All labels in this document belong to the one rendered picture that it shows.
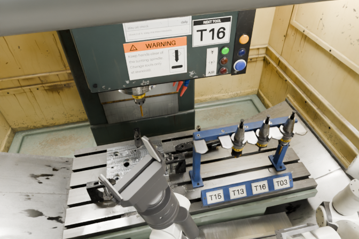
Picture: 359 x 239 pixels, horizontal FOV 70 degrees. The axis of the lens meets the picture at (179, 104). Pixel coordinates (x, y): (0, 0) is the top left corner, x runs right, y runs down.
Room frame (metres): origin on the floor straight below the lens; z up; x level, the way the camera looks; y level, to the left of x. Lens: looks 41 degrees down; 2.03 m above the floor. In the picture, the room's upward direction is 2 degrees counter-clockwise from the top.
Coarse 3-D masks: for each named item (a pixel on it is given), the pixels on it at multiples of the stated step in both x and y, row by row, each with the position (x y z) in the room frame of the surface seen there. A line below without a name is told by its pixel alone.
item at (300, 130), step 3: (294, 123) 0.79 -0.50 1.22; (297, 123) 0.79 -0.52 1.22; (300, 123) 0.79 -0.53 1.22; (294, 126) 0.77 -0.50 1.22; (297, 126) 0.77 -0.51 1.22; (300, 126) 0.77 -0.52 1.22; (297, 129) 0.75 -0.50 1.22; (300, 129) 0.75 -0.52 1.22; (303, 129) 0.75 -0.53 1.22; (297, 132) 0.73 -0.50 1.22; (300, 132) 0.73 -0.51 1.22; (303, 132) 0.73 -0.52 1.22; (306, 132) 0.73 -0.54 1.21
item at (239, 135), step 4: (240, 128) 0.70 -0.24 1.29; (244, 128) 0.70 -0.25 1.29; (236, 132) 0.70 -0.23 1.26; (240, 132) 0.69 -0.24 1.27; (244, 132) 0.70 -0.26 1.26; (236, 136) 0.70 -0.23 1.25; (240, 136) 0.69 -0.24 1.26; (244, 136) 0.70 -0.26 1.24; (236, 140) 0.69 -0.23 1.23; (240, 140) 0.69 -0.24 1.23
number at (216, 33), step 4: (224, 24) 0.60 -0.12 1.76; (228, 24) 0.61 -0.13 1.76; (208, 28) 0.60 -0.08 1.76; (212, 28) 0.60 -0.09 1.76; (216, 28) 0.60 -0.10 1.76; (220, 28) 0.60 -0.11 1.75; (224, 28) 0.60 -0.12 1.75; (208, 32) 0.60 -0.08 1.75; (212, 32) 0.60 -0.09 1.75; (216, 32) 0.60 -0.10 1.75; (220, 32) 0.60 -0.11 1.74; (224, 32) 0.60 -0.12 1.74; (208, 36) 0.60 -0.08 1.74; (212, 36) 0.60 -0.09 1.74; (216, 36) 0.60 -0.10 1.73; (220, 36) 0.60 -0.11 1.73; (224, 36) 0.60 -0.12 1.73; (208, 40) 0.60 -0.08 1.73; (212, 40) 0.60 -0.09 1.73; (216, 40) 0.60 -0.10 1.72; (220, 40) 0.60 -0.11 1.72; (224, 40) 0.61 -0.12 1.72
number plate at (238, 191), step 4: (232, 188) 0.64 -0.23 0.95; (236, 188) 0.64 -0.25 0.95; (240, 188) 0.64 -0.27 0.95; (244, 188) 0.64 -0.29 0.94; (232, 192) 0.63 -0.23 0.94; (236, 192) 0.63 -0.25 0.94; (240, 192) 0.63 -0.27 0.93; (244, 192) 0.63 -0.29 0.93; (232, 196) 0.62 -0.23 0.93; (236, 196) 0.62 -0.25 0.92; (240, 196) 0.62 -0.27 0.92
